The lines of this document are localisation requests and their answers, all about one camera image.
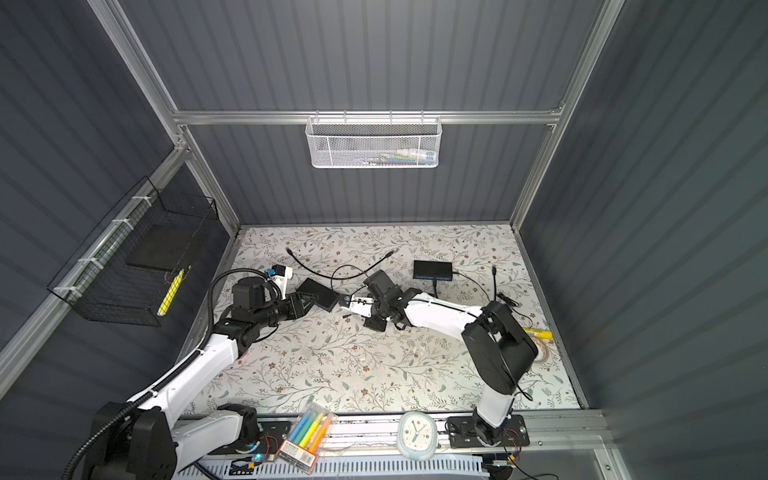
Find clear tape roll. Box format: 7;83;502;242
533;338;550;364

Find yellow marker in basket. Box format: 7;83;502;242
157;269;186;317

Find blue black network switch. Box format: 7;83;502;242
297;278;340;312

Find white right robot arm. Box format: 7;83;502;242
347;270;539;446

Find black ribbed network switch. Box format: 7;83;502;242
413;260;454;282

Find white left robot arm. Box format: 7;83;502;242
61;266;318;479

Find small mint desk clock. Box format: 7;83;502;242
396;411;439;461

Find black wire wall basket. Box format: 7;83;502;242
48;181;219;327

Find pack of coloured markers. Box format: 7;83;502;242
278;403;337;474

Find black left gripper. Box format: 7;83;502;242
254;291;317;331

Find white wire mesh basket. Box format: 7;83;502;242
305;117;443;169

